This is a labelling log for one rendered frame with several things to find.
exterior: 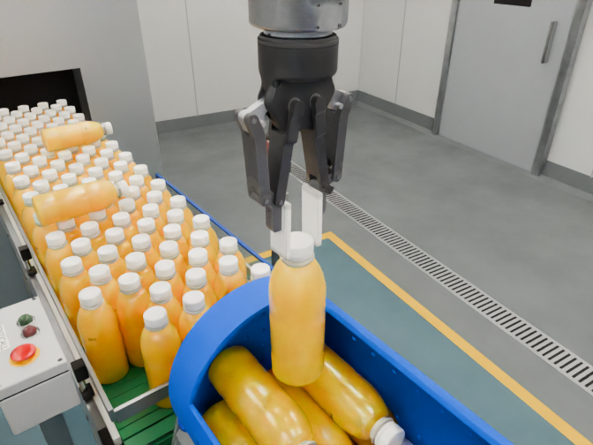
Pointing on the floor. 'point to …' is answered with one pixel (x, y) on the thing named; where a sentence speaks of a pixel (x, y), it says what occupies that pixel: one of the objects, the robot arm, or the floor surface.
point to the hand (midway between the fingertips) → (296, 222)
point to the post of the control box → (56, 431)
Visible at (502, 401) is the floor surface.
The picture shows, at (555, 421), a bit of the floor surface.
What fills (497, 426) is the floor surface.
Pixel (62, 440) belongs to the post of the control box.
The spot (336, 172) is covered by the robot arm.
